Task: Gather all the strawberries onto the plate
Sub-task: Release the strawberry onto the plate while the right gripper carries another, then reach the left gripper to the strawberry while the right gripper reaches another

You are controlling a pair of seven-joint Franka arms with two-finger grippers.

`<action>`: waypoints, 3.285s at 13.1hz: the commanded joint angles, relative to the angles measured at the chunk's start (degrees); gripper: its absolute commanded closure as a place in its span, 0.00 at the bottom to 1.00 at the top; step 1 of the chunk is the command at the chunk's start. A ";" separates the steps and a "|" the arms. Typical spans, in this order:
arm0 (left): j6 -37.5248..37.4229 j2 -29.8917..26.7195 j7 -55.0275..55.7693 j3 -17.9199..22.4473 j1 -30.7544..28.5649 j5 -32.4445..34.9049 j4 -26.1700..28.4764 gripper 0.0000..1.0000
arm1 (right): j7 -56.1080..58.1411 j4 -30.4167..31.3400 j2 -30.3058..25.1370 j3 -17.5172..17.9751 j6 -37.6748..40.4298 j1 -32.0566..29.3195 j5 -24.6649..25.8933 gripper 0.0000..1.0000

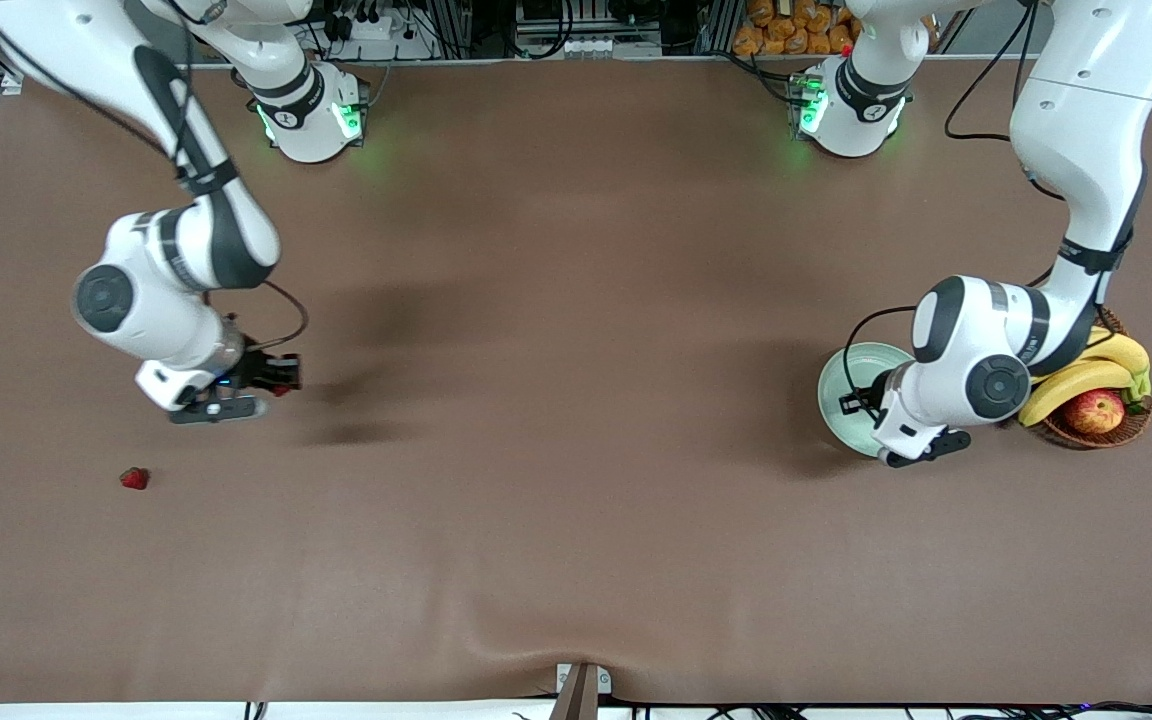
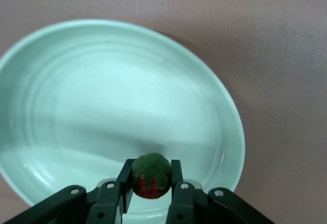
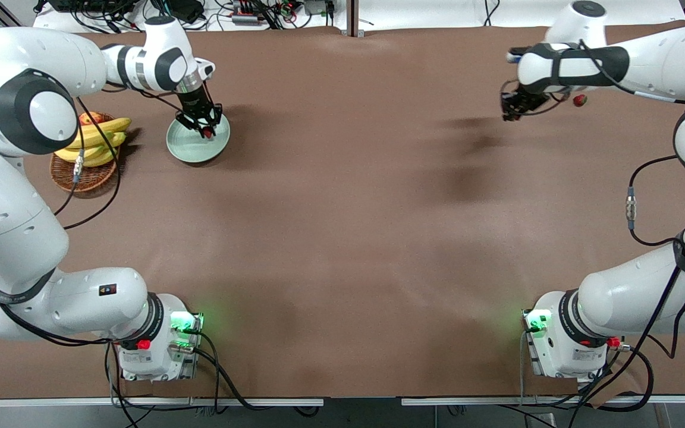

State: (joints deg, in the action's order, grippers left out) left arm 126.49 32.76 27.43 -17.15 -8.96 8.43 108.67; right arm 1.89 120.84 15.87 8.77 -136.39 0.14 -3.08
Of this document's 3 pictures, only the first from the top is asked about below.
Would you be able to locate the brown table cover mat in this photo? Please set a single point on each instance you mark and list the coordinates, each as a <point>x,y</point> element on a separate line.
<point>576,560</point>

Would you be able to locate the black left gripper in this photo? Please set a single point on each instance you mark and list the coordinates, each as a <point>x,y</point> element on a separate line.
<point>866,394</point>

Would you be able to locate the black equipment rack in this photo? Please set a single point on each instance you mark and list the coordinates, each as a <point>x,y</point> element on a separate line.
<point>536,20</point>

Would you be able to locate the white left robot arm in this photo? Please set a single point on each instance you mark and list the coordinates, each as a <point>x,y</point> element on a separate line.
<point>1086,100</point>

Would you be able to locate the red yellow apple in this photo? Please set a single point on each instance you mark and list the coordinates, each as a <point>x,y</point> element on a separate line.
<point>1094,412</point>

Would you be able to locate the red toy strawberry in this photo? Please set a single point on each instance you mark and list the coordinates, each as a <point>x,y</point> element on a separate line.
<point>134,479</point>
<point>283,387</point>

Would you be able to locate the metal table edge bracket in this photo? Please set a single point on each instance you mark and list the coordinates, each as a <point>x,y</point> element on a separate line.
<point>581,695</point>

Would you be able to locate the small white socket block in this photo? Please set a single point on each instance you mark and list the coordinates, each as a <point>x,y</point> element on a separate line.
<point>591,47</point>

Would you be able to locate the white power strip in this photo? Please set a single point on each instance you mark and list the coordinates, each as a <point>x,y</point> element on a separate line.
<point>376,30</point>

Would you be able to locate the pale green round plate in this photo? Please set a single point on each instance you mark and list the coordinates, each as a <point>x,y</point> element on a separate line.
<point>876,362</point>

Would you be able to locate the orange toy food pile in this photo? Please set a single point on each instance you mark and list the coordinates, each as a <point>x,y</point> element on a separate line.
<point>786,30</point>

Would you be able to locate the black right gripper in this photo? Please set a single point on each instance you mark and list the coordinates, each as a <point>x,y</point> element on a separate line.
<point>258,367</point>

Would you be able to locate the brown wicker basket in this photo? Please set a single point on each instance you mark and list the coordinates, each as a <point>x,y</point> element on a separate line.
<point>1086,441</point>

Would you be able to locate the yellow banana bunch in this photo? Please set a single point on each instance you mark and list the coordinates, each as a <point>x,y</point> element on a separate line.
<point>1076,385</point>

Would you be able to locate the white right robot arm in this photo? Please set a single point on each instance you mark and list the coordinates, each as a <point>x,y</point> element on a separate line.
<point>151,310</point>

